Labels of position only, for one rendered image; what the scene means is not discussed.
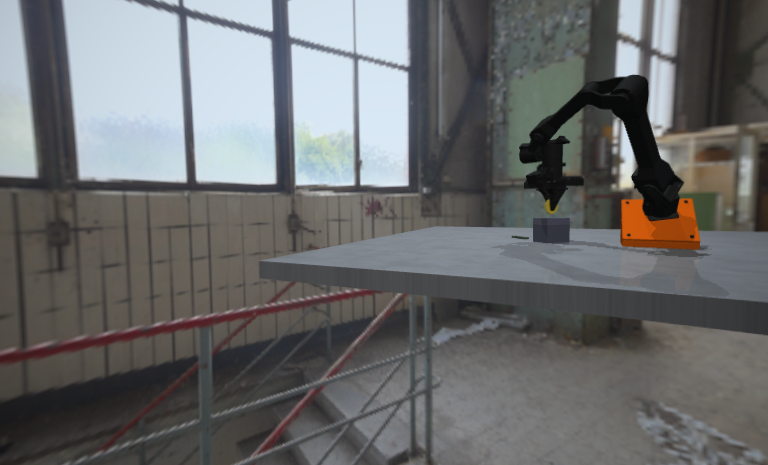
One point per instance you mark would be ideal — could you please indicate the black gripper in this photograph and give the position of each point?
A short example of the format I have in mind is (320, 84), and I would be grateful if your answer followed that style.
(555, 190)

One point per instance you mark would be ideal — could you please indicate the gold coin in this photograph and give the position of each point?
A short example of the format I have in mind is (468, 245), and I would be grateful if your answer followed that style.
(547, 208)

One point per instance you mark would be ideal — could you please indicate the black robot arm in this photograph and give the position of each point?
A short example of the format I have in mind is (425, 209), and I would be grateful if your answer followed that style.
(653, 178)

